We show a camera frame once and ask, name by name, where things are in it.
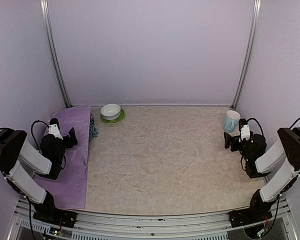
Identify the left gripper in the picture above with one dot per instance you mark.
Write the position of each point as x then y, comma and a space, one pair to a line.
69, 143

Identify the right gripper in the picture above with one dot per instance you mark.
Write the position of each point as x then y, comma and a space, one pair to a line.
228, 140

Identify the blue fake flower bunch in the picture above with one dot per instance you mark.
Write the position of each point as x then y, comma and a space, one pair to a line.
93, 132

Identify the purple wrapping paper sheet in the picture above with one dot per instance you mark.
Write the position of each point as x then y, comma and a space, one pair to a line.
70, 188

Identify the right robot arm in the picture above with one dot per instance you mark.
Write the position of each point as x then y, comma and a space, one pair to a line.
258, 160

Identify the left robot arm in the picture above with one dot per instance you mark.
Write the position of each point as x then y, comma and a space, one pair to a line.
20, 162

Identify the light blue mug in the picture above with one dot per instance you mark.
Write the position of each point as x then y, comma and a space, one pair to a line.
231, 121

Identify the white ceramic bowl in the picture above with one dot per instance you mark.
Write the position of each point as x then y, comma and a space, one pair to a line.
110, 112

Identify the green plate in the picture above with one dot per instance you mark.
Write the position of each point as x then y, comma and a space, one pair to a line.
118, 119

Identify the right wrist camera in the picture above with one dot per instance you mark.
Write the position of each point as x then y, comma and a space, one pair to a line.
244, 129

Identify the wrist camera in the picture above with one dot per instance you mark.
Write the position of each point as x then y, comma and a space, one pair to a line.
244, 129
54, 128

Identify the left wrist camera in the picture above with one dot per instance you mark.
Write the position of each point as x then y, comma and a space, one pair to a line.
54, 128

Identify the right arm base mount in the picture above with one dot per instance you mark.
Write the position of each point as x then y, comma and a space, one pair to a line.
245, 216

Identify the left aluminium frame post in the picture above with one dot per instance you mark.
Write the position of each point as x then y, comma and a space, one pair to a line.
53, 52

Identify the aluminium frame post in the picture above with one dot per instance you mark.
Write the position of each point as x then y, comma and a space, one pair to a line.
53, 52
248, 53

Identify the front aluminium rail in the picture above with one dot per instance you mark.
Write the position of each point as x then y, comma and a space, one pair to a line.
102, 226

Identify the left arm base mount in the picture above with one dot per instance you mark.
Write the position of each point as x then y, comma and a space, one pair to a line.
62, 218

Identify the right aluminium frame post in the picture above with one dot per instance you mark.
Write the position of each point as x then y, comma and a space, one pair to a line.
248, 53

